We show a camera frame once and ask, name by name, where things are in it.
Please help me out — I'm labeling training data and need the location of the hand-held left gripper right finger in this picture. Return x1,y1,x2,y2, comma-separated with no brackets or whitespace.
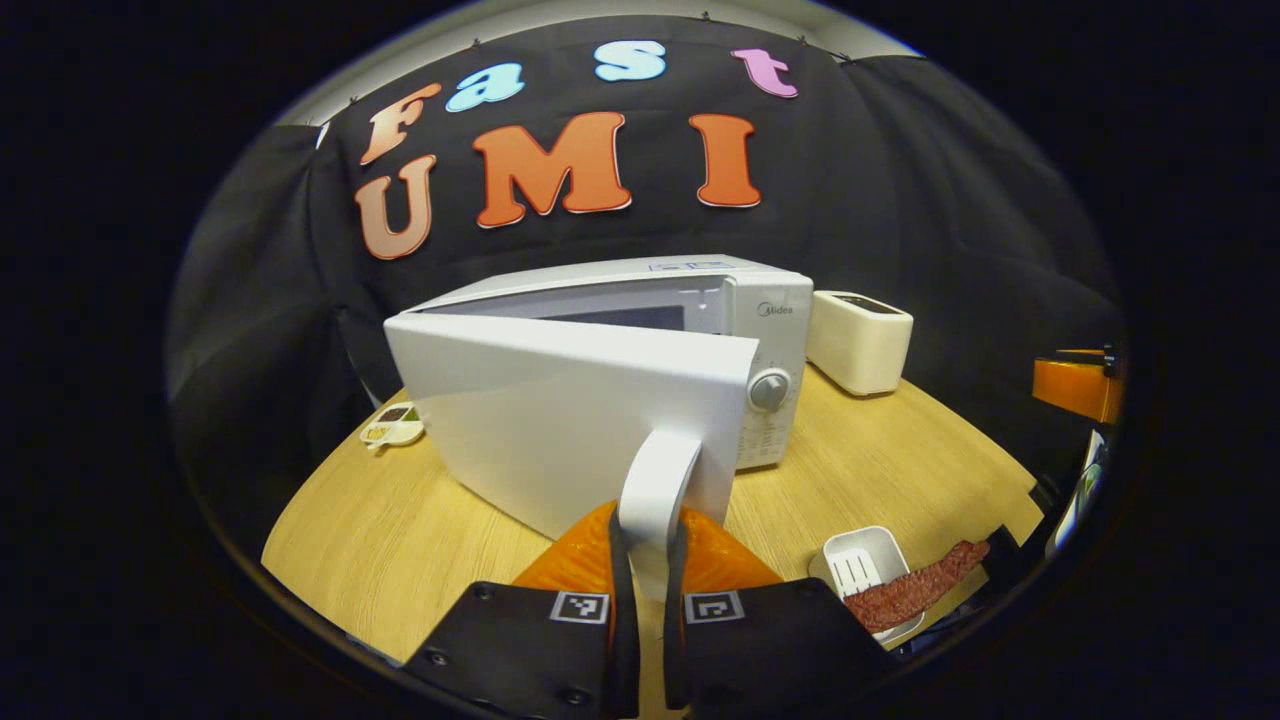
661,505,892,716

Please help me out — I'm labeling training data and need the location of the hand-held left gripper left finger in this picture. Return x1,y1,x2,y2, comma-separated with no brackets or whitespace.
405,500,642,719

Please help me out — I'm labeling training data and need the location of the red meat slice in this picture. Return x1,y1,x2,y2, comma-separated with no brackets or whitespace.
845,540,992,635

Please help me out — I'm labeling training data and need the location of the white microwave oven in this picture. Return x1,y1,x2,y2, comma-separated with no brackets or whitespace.
383,253,815,602

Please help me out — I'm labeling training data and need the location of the white slotted tray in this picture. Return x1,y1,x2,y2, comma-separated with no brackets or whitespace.
808,525,927,647

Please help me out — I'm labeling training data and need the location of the white toaster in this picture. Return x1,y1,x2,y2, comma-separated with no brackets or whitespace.
806,290,915,398

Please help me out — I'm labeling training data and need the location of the small white divided dish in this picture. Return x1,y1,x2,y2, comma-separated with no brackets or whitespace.
360,401,427,452

